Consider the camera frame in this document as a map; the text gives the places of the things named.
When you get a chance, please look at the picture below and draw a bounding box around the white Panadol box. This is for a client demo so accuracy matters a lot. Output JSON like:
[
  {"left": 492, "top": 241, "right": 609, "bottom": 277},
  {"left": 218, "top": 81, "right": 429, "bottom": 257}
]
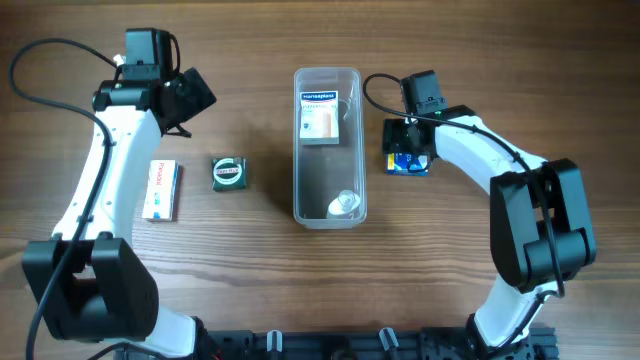
[{"left": 142, "top": 160, "right": 179, "bottom": 221}]

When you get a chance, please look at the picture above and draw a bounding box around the blue VapoDrops lozenge box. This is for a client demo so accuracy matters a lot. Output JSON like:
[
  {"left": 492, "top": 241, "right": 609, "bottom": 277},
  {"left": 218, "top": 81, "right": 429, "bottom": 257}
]
[{"left": 386, "top": 153, "right": 432, "bottom": 176}]

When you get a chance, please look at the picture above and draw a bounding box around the clear plastic container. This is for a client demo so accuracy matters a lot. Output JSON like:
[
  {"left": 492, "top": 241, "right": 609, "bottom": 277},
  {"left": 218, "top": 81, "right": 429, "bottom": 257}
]
[{"left": 293, "top": 67, "right": 367, "bottom": 230}]

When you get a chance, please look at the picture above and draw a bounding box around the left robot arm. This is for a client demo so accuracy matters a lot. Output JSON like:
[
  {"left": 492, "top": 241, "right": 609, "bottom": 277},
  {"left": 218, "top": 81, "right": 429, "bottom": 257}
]
[{"left": 22, "top": 28, "right": 215, "bottom": 359}]

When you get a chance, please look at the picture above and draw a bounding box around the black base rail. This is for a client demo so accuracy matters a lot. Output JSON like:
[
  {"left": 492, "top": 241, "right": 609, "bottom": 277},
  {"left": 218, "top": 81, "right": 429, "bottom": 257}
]
[{"left": 113, "top": 327, "right": 557, "bottom": 360}]

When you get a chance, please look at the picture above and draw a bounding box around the small white bottle clear cap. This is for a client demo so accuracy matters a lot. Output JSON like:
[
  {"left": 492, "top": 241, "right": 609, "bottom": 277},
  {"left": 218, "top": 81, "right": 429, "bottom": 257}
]
[{"left": 326, "top": 190, "right": 361, "bottom": 219}]

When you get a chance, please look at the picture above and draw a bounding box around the white Hansaplast plaster box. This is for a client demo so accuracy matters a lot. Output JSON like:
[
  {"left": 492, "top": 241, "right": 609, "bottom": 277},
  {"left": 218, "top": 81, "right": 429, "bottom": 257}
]
[{"left": 299, "top": 91, "right": 339, "bottom": 145}]

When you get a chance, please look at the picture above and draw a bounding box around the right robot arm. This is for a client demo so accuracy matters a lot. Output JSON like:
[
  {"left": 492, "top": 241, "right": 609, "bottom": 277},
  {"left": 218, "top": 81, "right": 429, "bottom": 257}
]
[{"left": 382, "top": 70, "right": 596, "bottom": 359}]

